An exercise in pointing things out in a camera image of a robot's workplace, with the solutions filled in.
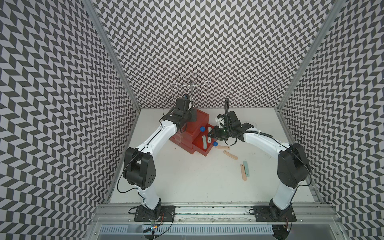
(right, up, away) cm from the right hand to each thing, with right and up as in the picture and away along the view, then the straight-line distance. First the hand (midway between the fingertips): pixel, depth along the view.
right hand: (209, 137), depth 86 cm
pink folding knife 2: (+20, -21, 0) cm, 30 cm away
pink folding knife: (+10, -8, +11) cm, 17 cm away
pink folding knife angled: (+15, -13, +10) cm, 22 cm away
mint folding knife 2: (0, -1, -1) cm, 1 cm away
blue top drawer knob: (-4, +5, -2) cm, 6 cm away
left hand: (-10, +13, +2) cm, 16 cm away
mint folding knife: (-2, -3, +4) cm, 6 cm away
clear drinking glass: (+32, +7, +16) cm, 36 cm away
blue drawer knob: (+4, -4, 0) cm, 6 cm away
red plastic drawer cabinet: (-8, 0, -2) cm, 8 cm away
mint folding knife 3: (+23, -19, +3) cm, 30 cm away
